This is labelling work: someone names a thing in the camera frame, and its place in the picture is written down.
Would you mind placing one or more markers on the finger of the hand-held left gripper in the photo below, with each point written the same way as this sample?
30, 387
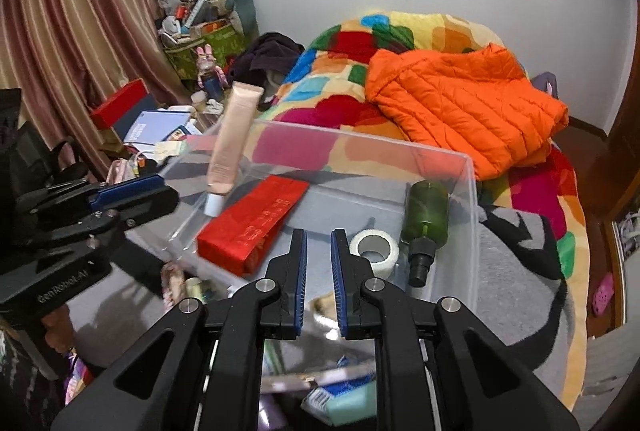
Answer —
150, 208
132, 191

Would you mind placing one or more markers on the striped pink curtain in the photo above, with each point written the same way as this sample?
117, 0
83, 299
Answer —
75, 11

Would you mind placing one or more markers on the pink cosmetic tube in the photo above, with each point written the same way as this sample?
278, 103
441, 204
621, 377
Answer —
231, 136

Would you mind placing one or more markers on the floral pouch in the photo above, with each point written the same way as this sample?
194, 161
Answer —
172, 283

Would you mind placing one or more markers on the red flat box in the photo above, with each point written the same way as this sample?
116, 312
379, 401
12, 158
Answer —
120, 103

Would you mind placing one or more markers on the green storage bag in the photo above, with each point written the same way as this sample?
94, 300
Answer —
220, 43

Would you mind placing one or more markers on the clutter of bottles and boxes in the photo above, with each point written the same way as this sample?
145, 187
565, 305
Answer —
197, 11

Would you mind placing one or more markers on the white tape roll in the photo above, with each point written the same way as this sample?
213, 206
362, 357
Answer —
374, 245

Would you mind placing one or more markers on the grey green cushion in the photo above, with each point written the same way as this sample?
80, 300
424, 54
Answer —
245, 6

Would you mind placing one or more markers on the pink bunny bottle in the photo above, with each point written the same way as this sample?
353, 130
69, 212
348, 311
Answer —
207, 71

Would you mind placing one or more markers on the clear plastic storage bin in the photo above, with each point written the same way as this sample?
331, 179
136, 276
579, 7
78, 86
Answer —
440, 171

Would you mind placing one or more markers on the teal small box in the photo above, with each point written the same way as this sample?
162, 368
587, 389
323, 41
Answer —
350, 405

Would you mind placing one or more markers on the colourful patchwork blanket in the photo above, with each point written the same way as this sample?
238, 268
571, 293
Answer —
325, 76

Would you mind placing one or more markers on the red rectangular box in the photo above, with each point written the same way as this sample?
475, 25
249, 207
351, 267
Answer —
250, 226

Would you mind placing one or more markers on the person's left hand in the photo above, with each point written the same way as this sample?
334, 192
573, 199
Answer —
59, 328

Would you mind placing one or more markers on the small green jar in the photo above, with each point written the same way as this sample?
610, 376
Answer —
194, 291

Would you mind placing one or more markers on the purple tube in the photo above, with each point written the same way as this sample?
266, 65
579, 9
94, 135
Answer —
270, 413

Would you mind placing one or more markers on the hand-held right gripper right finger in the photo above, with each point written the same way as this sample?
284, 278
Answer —
340, 296

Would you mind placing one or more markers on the pile of papers and books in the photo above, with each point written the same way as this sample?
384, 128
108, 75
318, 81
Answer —
172, 146

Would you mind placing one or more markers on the dark clothes pile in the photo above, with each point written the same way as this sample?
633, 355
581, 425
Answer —
265, 56

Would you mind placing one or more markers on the pink clog shoe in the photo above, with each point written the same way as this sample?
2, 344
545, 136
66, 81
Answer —
603, 293

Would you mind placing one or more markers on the orange puffer jacket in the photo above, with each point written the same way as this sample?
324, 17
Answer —
460, 106

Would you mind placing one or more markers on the dark green pump bottle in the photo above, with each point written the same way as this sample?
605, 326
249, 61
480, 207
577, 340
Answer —
425, 216

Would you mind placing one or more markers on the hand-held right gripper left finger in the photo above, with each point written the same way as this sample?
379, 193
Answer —
301, 291

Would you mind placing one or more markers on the grey black blanket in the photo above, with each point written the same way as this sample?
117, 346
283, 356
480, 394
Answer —
515, 271

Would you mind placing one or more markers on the pale blue book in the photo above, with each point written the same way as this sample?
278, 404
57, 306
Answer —
155, 126

